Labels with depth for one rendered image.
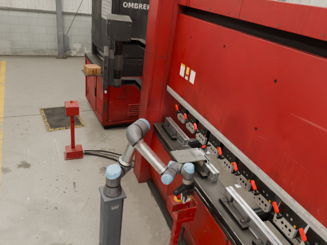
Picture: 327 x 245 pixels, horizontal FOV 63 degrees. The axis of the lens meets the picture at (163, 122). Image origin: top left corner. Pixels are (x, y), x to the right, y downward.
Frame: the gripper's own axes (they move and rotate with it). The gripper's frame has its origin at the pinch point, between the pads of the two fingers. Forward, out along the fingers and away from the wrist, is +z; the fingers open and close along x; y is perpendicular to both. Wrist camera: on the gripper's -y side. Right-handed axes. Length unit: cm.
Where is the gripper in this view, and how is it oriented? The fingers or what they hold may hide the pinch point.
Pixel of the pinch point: (182, 202)
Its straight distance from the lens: 216.2
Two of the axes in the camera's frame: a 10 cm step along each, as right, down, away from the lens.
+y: 9.3, -1.4, 3.5
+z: -0.5, 8.8, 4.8
